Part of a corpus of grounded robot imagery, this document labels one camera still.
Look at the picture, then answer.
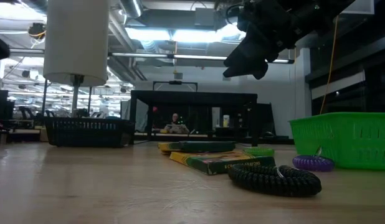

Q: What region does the long ceiling light bar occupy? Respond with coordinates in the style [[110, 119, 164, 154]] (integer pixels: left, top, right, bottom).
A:
[[110, 51, 295, 65]]

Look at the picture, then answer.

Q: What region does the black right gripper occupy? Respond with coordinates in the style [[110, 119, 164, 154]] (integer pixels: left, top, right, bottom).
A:
[[222, 0, 308, 80]]

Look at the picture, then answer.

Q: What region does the person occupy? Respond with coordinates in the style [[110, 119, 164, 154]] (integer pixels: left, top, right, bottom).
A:
[[163, 113, 191, 134]]

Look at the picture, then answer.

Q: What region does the purple coil wristband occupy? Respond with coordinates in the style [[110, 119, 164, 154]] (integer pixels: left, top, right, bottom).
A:
[[292, 147, 335, 172]]

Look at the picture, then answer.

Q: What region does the black mesh desk riser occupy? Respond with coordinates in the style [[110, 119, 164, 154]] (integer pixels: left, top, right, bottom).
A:
[[129, 90, 259, 149]]

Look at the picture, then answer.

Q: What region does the black coil wristband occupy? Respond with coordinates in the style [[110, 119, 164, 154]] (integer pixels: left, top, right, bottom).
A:
[[227, 164, 323, 198]]

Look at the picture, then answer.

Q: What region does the black ceiling cord reel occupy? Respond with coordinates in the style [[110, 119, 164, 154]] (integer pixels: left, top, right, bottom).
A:
[[27, 22, 47, 40]]

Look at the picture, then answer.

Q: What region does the black plastic slotted basket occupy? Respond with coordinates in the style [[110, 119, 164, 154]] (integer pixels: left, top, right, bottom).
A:
[[44, 116, 135, 148]]

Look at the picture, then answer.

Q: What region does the Crayola crayon box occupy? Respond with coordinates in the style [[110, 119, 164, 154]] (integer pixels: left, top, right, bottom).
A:
[[169, 151, 277, 175], [157, 141, 237, 156]]

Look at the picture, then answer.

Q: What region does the white paper towel roll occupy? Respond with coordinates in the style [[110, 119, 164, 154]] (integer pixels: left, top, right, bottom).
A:
[[39, 0, 110, 143]]

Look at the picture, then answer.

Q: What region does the yellow hanging extension cord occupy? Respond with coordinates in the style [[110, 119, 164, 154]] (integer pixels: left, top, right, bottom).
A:
[[318, 18, 339, 115]]

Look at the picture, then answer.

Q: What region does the green coil wristband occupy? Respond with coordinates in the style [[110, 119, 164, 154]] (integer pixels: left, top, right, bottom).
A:
[[243, 146, 275, 157]]

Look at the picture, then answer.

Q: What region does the green plastic slotted basket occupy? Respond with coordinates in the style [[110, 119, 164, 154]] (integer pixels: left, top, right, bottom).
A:
[[288, 112, 385, 171]]

